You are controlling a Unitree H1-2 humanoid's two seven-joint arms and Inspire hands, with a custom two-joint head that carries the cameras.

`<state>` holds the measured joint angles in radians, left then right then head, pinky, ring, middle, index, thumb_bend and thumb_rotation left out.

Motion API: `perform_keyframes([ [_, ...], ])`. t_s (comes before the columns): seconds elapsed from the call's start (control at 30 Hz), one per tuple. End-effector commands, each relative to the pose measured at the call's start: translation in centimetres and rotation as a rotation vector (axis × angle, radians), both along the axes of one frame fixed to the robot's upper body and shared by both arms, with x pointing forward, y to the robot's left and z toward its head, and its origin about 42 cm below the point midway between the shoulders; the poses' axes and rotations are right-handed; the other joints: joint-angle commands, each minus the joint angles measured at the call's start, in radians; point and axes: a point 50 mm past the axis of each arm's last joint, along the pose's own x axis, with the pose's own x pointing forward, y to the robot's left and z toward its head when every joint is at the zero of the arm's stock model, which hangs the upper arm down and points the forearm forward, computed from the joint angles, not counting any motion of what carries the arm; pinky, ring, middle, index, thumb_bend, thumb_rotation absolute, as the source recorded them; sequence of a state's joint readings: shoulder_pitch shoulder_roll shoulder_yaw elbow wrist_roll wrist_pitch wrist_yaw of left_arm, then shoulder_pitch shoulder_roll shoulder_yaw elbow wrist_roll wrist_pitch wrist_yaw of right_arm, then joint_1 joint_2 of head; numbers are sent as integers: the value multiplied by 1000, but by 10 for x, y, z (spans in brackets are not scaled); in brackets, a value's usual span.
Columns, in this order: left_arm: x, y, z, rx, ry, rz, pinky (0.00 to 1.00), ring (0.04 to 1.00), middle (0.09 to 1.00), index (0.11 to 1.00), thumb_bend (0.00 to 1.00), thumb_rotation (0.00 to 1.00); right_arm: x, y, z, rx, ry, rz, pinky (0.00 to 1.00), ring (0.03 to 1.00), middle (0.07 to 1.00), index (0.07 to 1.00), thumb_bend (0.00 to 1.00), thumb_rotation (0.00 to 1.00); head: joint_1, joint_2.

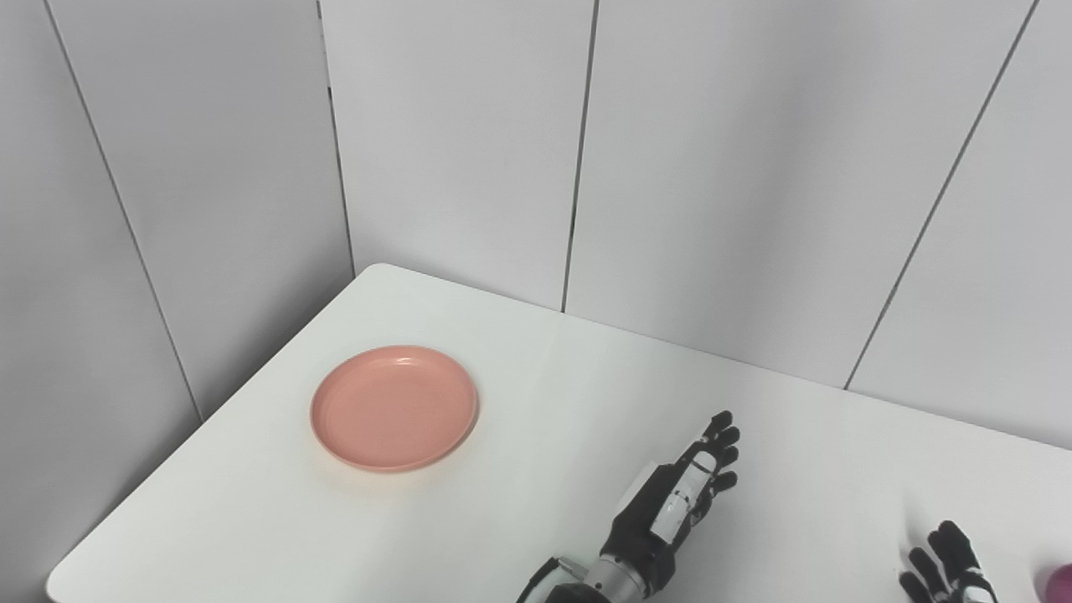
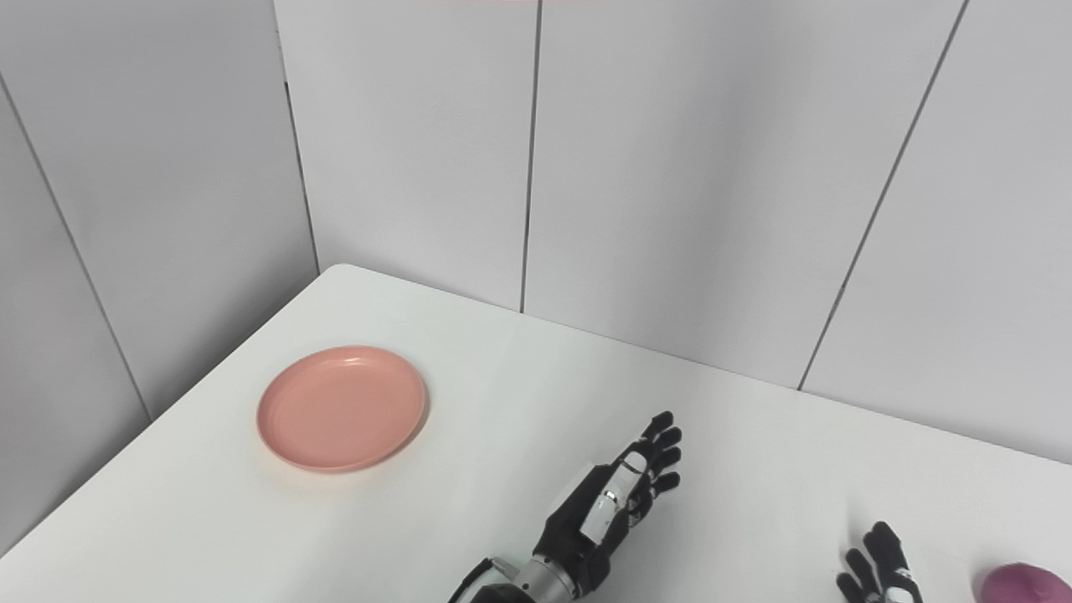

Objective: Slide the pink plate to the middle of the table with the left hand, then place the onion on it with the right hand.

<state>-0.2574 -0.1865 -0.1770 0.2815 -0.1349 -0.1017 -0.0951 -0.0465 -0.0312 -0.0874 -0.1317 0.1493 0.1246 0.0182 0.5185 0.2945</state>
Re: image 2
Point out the purple red onion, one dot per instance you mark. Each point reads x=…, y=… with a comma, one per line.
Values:
x=1026, y=586

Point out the pink round plate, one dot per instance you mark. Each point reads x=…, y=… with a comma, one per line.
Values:
x=343, y=409

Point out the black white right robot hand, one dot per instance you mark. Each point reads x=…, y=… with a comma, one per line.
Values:
x=883, y=574

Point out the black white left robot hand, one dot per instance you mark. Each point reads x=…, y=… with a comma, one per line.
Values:
x=586, y=523

